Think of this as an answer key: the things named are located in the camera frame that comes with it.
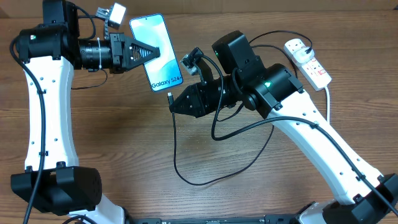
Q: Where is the black USB-C charging cable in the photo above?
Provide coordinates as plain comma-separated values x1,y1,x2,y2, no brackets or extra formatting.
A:
167,30,313,187

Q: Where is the smartphone with blue-white screen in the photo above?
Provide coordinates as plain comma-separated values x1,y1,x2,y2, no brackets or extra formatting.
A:
129,14,183,91

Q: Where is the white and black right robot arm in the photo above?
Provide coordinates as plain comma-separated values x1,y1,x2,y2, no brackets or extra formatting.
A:
168,30,397,223

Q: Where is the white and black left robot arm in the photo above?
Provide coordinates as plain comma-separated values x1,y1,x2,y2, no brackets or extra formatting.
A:
9,1,160,223

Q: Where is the white charger adapter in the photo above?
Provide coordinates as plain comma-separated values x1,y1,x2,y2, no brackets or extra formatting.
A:
294,47,315,64

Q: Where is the white power strip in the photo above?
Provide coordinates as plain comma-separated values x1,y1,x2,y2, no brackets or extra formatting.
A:
284,39,331,91

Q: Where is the white power strip cord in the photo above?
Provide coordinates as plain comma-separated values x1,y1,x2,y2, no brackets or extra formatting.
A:
323,86,331,124

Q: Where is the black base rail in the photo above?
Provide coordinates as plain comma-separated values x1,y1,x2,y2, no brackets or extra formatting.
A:
125,202,316,224

